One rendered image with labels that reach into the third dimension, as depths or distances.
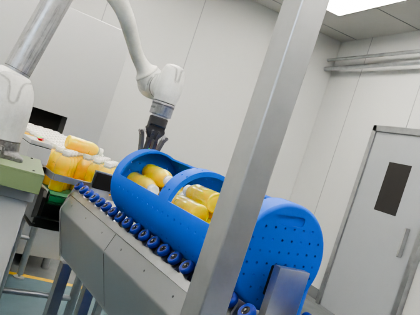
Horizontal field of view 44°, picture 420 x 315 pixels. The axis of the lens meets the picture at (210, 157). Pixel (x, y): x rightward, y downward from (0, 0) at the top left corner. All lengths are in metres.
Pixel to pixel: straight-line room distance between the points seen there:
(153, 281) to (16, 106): 0.72
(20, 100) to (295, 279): 1.05
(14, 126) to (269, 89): 1.07
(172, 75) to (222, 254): 1.19
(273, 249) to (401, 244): 4.26
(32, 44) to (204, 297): 1.33
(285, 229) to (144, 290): 0.51
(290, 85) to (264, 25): 6.28
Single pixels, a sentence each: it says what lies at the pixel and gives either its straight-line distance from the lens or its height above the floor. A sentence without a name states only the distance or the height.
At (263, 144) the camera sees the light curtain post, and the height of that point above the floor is 1.33.
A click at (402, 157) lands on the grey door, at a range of 5.90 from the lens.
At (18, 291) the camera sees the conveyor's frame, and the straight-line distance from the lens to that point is 2.92.
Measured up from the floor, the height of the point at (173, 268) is 0.94.
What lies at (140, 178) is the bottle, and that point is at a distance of 1.92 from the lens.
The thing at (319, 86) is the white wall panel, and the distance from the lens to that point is 7.60.
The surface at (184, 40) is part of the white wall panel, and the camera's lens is 6.78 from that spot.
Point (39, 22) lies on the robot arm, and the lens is 2.04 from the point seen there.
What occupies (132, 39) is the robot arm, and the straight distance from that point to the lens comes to 2.06.
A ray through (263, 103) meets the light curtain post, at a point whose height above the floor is 1.40.
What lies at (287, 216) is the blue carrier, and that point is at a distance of 1.31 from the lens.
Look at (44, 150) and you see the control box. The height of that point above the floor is 1.07.
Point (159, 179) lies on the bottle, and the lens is 1.89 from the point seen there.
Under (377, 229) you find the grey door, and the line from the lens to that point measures 5.89.
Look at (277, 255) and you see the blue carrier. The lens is 1.33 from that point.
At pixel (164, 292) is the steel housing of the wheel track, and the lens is 1.52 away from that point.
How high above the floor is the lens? 1.28
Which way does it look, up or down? level
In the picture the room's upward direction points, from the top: 18 degrees clockwise
